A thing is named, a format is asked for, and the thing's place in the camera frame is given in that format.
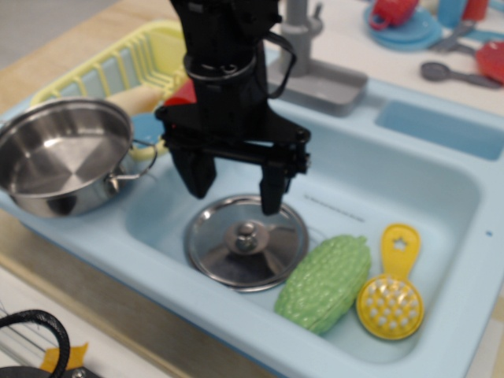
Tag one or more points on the red toy cylinder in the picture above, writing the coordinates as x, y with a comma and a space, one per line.
184, 95

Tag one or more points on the red toy cup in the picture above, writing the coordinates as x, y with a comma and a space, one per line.
390, 13

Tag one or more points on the grey toy spoon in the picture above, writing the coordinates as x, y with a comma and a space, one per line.
438, 72

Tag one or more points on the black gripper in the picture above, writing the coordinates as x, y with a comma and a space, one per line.
231, 118

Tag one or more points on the green toy bitter melon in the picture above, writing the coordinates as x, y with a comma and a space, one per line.
325, 284

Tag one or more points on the blue toy cup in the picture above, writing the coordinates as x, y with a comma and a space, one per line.
449, 12

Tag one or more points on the yellow toy scrub brush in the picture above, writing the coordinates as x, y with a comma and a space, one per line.
389, 306

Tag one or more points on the blue toy plate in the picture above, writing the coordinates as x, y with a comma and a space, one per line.
420, 32

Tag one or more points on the red toy item right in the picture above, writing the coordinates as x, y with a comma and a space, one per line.
489, 59

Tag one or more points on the light blue toy sink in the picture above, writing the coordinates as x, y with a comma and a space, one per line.
400, 157

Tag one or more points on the grey toy faucet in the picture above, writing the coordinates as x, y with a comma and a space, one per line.
314, 84

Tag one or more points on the grey toy fork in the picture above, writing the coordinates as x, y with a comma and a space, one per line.
446, 43

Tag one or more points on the yellow dish rack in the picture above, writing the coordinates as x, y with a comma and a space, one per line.
151, 56

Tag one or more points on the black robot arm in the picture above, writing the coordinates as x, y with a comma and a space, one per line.
229, 32

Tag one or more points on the steel pot lid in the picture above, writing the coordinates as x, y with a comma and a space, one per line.
232, 242

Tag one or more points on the stainless steel pot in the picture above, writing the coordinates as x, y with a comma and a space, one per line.
68, 156

